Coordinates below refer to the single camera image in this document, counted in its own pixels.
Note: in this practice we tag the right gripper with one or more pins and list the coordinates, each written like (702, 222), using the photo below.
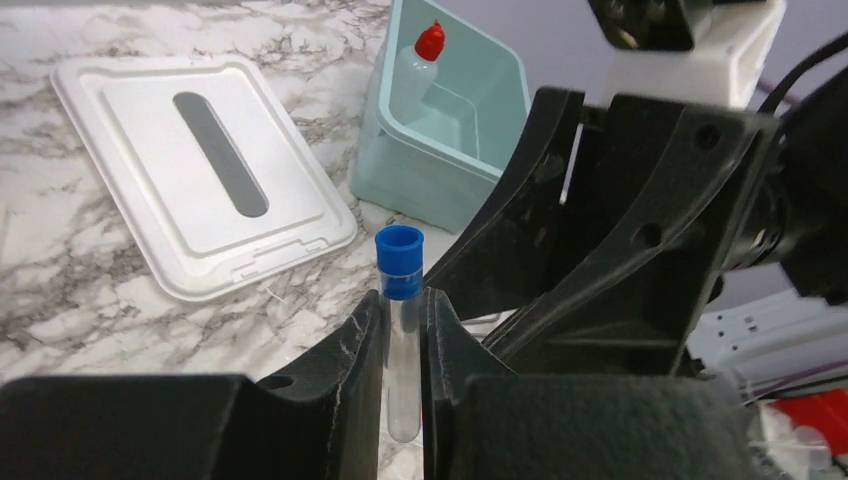
(605, 235)

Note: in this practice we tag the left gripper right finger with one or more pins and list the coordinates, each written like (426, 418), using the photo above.
(484, 421)

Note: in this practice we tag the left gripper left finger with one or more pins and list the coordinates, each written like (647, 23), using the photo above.
(316, 418)

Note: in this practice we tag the blue capped test tube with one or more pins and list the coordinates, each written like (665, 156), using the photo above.
(399, 261)

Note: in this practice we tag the red capped squeeze bottle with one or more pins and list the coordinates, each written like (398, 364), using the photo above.
(414, 72)

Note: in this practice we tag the teal plastic bin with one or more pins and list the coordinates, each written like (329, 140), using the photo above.
(442, 165)

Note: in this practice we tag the white plastic lid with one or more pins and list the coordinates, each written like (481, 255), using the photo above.
(216, 184)

